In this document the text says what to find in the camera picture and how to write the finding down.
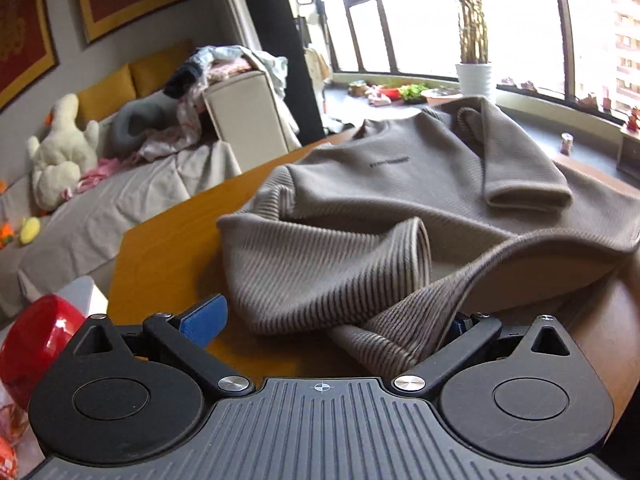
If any brown ribbed sweater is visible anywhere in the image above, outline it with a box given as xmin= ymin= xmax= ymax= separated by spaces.
xmin=217 ymin=98 xmax=639 ymax=378

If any pile of clothes on armrest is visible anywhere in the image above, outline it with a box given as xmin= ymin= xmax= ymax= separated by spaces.
xmin=163 ymin=46 xmax=288 ymax=114

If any red round pot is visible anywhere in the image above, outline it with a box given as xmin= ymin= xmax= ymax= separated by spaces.
xmin=1 ymin=295 xmax=86 ymax=411

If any beige sofa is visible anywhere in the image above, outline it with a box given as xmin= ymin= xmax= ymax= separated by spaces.
xmin=1 ymin=67 xmax=300 ymax=321

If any pink cloth on sofa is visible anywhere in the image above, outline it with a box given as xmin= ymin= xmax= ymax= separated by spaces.
xmin=61 ymin=155 xmax=137 ymax=202

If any yellow small plush toy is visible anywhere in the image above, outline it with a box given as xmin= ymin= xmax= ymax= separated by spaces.
xmin=18 ymin=217 xmax=41 ymax=246

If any grey neck pillow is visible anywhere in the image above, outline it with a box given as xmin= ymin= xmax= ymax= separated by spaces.
xmin=105 ymin=92 xmax=178 ymax=159

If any cream plush duck toy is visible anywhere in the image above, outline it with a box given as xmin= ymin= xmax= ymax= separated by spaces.
xmin=27 ymin=93 xmax=100 ymax=211

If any yellow cushion left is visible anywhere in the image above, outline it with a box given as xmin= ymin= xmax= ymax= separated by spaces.
xmin=77 ymin=64 xmax=137 ymax=126

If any yellow cushion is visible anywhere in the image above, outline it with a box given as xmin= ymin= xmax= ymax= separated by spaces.
xmin=129 ymin=39 xmax=193 ymax=99
xmin=77 ymin=64 xmax=137 ymax=126

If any white plant pot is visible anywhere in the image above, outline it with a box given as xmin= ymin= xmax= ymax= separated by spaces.
xmin=456 ymin=63 xmax=495 ymax=98

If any yellow cushion right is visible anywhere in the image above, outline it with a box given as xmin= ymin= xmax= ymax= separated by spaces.
xmin=129 ymin=39 xmax=193 ymax=99

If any bamboo plant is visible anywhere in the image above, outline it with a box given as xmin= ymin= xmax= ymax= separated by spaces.
xmin=458 ymin=0 xmax=489 ymax=64

